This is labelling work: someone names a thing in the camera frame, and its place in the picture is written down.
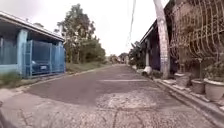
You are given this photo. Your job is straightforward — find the dark bush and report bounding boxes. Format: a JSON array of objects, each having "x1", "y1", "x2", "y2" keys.
[{"x1": 127, "y1": 40, "x2": 148, "y2": 70}]

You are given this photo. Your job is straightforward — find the large pale plant pot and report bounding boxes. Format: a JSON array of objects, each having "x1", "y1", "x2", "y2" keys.
[{"x1": 203, "y1": 77, "x2": 224, "y2": 102}]

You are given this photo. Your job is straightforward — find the cluster of green trees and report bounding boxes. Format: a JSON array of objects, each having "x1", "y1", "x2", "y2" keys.
[{"x1": 54, "y1": 3, "x2": 108, "y2": 65}]

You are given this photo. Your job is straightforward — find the pale concrete utility pole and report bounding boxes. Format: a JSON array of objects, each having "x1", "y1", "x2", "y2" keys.
[{"x1": 152, "y1": 0, "x2": 172, "y2": 80}]

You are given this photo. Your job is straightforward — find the dark car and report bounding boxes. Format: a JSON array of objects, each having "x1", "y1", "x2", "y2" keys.
[{"x1": 30, "y1": 59, "x2": 53, "y2": 75}]

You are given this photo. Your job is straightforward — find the grey asphalt road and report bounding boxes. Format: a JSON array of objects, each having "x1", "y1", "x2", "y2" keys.
[{"x1": 0, "y1": 63, "x2": 219, "y2": 128}]

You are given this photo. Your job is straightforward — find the grey plant pot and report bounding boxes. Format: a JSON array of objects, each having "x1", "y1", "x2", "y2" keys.
[
  {"x1": 174, "y1": 72, "x2": 192, "y2": 89},
  {"x1": 190, "y1": 78, "x2": 206, "y2": 95}
]

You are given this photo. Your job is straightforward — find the overhead wires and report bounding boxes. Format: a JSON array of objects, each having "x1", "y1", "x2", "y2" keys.
[{"x1": 124, "y1": 0, "x2": 138, "y2": 48}]

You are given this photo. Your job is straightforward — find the grass verge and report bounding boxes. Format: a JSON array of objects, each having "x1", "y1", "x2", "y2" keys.
[{"x1": 0, "y1": 60, "x2": 113, "y2": 90}]

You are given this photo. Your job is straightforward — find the building with metal grille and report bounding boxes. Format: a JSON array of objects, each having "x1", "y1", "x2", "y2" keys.
[{"x1": 139, "y1": 0, "x2": 224, "y2": 80}]

